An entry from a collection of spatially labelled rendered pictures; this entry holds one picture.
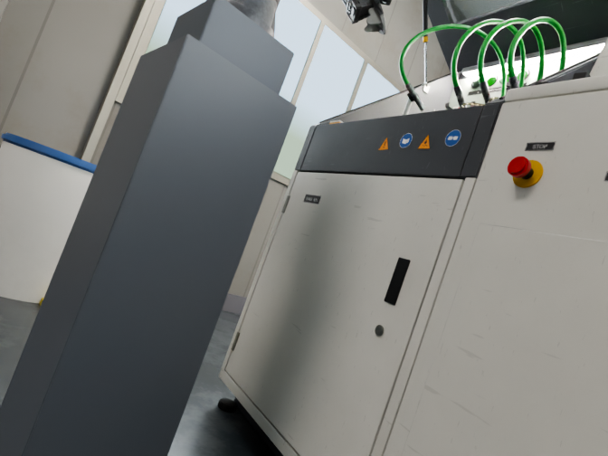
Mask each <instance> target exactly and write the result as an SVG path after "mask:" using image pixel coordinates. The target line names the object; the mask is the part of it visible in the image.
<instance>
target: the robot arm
mask: <svg viewBox="0 0 608 456"><path fill-rule="evenodd" d="M226 1H227V2H229V3H230V4H231V5H233V6H234V7H235V8H237V9H238V10H239V11H241V12H242V13H243V14H245V15H246V16H247V17H248V18H250V19H251V20H252V21H254V22H255V23H256V24H257V25H259V26H260V27H261V28H262V29H263V30H264V31H266V32H267V33H269V34H270V35H271V36H272V37H274V34H275V16H276V11H277V8H278V6H279V3H280V0H226ZM342 1H343V3H344V5H345V6H346V8H347V11H346V13H347V16H348V17H349V19H350V21H351V23H352V24H356V23H358V21H361V20H364V18H366V22H367V26H366V27H365V32H367V33H374V32H379V33H380V34H383V35H385V34H386V23H385V16H384V11H383V8H382V6H381V5H390V4H391V2H392V0H342ZM350 16H351V18H352V19H353V21H352V20H351V18H350Z"/></svg>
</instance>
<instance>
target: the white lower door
mask: <svg viewBox="0 0 608 456"><path fill-rule="evenodd" d="M463 184H464V180H463V179H444V178H425V177H405V176H367V175H348V174H328V173H309V172H298V173H297V176H296V179H295V182H294V184H293V187H292V189H291V191H290V195H288V196H287V199H286V201H285V204H284V206H283V208H282V211H281V212H282V213H283V214H282V217H281V219H280V223H279V226H278V228H277V231H276V233H275V235H274V238H273V241H272V244H271V247H270V250H269V252H268V255H267V258H266V261H265V262H264V265H263V268H262V270H261V275H260V278H259V279H258V282H257V285H256V288H255V290H254V292H253V295H252V299H251V302H250V305H249V307H248V309H247V312H246V314H245V317H244V320H243V323H242V326H241V329H240V331H239V332H237V334H236V337H235V340H234V341H233V346H232V348H231V350H232V353H231V356H230V358H229V361H228V364H227V367H226V368H225V370H226V372H227V373H228V374H229V375H230V376H231V377H232V378H233V380H234V381H235V382H236V383H237V384H238V385H239V386H240V387H241V389H242V390H243V391H244V392H245V393H246V394H247V395H248V396H249V397H250V398H251V399H252V401H253V402H254V403H255V404H256V405H257V406H258V408H259V409H260V410H261V411H262V412H263V413H264V415H265V416H266V417H267V418H268V419H269V420H270V421H271V423H272V424H273V425H274V426H275V427H276V428H277V430H278V431H279V432H280V433H281V434H282V436H283V437H284V438H285V439H286V440H287V441H288V442H289V444H290V445H291V446H292V447H293V448H294V449H295V451H296V452H297V453H298V454H299V455H300V456H371V454H372V451H373V449H374V446H375V441H376V439H377V436H378V433H379V431H380V428H381V425H382V422H383V420H384V417H385V412H386V409H387V406H388V404H389V401H390V399H391V396H392V393H393V390H394V386H395V383H396V380H397V377H398V375H399V372H400V369H401V366H402V363H403V361H404V357H405V354H406V351H407V348H408V346H409V343H410V340H411V337H412V334H413V330H414V327H415V324H416V321H417V319H418V317H419V314H420V311H421V308H422V305H423V301H424V298H425V295H426V292H427V290H428V287H429V284H430V281H431V278H432V275H433V272H434V269H435V266H436V263H437V261H438V258H439V255H440V252H441V249H442V245H443V242H444V239H445V237H446V234H447V232H448V229H449V226H450V223H451V219H452V216H453V213H454V210H455V207H456V204H457V202H458V199H459V197H460V194H461V189H462V187H463Z"/></svg>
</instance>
